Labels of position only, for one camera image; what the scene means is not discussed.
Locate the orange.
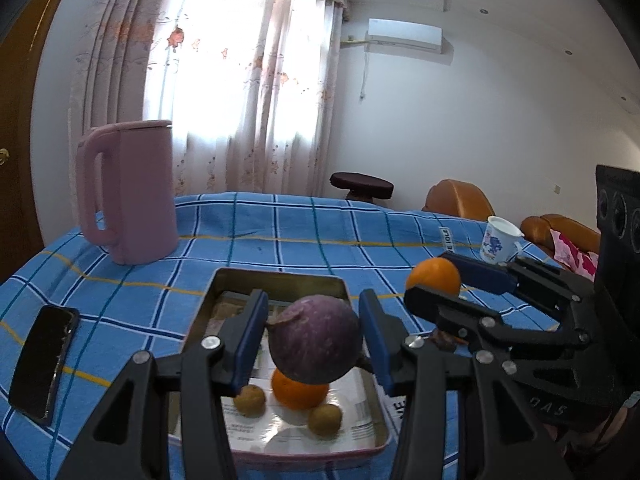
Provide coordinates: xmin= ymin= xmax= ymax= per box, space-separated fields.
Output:
xmin=405 ymin=257 xmax=462 ymax=296
xmin=271 ymin=368 xmax=330 ymax=411

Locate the purple round fruit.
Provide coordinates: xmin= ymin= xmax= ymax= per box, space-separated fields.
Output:
xmin=267 ymin=295 xmax=362 ymax=385

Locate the small brown longan fruit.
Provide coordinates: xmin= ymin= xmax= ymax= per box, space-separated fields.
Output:
xmin=428 ymin=330 xmax=458 ymax=352

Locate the white printed mug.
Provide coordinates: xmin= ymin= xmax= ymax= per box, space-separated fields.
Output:
xmin=480 ymin=216 xmax=524 ymax=264

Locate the orange leather sofa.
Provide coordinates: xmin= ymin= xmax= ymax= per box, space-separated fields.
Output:
xmin=520 ymin=214 xmax=601 ymax=256

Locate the metal rectangular tray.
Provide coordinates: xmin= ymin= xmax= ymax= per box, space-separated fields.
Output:
xmin=186 ymin=268 xmax=392 ymax=471

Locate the orange leather armchair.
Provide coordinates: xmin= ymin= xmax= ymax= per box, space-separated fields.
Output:
xmin=422 ymin=179 xmax=495 ymax=221

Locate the pink floral cushion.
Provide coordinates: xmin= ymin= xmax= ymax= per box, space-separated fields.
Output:
xmin=550 ymin=230 xmax=599 ymax=282

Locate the longan in tray right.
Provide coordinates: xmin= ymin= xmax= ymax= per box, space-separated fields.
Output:
xmin=307 ymin=404 xmax=343 ymax=439

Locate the black smartphone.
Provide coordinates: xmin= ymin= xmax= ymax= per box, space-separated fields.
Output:
xmin=9 ymin=304 xmax=79 ymax=425

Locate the blue plaid tablecloth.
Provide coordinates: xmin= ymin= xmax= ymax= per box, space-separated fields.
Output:
xmin=0 ymin=190 xmax=566 ymax=480

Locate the dark round stool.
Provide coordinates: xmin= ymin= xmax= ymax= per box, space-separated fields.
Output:
xmin=330 ymin=171 xmax=394 ymax=204

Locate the pink plastic pitcher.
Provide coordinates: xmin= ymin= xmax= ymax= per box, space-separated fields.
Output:
xmin=76 ymin=119 xmax=179 ymax=266

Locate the wooden door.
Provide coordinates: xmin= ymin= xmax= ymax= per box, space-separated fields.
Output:
xmin=1 ymin=0 xmax=61 ymax=281

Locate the white air conditioner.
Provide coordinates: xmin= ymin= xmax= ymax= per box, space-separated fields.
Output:
xmin=366 ymin=18 xmax=442 ymax=54

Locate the sheer floral curtain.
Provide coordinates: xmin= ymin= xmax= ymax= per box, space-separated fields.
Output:
xmin=67 ymin=0 xmax=348 ymax=196

